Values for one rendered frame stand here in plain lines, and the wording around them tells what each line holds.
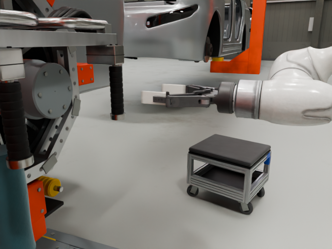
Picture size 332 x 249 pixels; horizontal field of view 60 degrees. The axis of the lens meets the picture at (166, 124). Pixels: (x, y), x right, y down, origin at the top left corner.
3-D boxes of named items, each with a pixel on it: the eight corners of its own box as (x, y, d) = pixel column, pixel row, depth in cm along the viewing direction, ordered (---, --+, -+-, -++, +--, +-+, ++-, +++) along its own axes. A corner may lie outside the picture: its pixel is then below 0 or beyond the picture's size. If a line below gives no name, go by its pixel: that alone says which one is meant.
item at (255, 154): (184, 196, 185) (185, 146, 176) (211, 176, 213) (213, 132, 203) (248, 220, 160) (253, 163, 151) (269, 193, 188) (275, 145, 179)
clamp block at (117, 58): (97, 62, 83) (96, 43, 81) (125, 63, 79) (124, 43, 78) (86, 64, 78) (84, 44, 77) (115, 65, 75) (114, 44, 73)
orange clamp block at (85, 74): (61, 85, 99) (77, 81, 107) (79, 86, 96) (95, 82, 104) (59, 64, 97) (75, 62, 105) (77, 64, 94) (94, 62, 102)
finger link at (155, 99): (174, 103, 67) (169, 105, 64) (154, 101, 69) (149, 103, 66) (174, 96, 67) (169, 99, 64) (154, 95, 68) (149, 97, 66)
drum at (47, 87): (16, 107, 82) (9, 56, 78) (78, 113, 74) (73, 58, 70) (-32, 119, 69) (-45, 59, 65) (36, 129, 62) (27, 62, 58)
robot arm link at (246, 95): (260, 114, 72) (235, 112, 74) (263, 78, 69) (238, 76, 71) (257, 124, 64) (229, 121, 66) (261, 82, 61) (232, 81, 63)
